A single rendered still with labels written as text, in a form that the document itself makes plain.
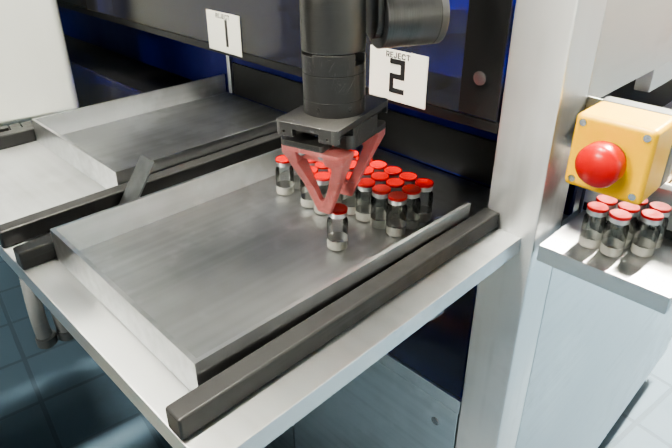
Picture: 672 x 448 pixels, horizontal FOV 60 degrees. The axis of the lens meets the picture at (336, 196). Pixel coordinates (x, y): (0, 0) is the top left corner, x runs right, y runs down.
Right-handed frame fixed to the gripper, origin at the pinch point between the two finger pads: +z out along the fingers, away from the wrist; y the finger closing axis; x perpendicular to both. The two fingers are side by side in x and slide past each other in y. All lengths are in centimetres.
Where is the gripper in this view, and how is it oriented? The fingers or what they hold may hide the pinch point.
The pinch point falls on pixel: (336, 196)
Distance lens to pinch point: 58.3
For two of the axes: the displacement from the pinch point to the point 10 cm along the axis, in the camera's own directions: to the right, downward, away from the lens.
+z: 0.2, 8.9, 4.6
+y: 5.0, -4.0, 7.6
